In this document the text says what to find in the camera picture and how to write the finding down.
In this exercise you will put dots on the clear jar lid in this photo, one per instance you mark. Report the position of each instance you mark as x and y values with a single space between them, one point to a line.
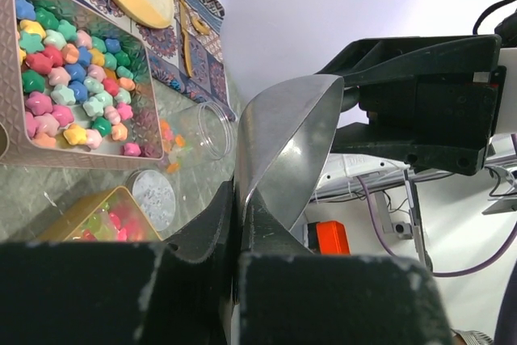
155 196

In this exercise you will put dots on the metal candy scoop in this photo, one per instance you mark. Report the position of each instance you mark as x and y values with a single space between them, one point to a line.
283 140

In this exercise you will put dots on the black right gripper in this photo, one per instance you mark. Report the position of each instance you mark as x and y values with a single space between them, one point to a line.
430 101

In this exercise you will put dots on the pink tin with star candies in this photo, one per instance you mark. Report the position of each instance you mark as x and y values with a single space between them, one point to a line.
76 90

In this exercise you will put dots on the clear plastic candy jar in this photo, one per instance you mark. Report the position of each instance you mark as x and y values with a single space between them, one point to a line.
194 136

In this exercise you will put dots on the gold knife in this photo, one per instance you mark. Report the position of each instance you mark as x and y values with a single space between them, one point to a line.
185 36

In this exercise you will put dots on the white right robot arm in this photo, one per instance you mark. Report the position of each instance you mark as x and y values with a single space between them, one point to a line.
343 174

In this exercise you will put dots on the patterned placemat cloth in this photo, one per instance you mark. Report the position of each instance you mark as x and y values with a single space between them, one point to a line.
165 49

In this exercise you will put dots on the gold tin with gummy stars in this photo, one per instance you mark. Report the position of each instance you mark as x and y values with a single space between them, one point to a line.
108 216

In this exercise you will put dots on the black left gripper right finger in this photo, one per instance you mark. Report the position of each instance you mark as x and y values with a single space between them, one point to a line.
263 233

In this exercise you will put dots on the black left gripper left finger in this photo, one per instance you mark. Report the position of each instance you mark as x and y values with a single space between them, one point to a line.
204 240

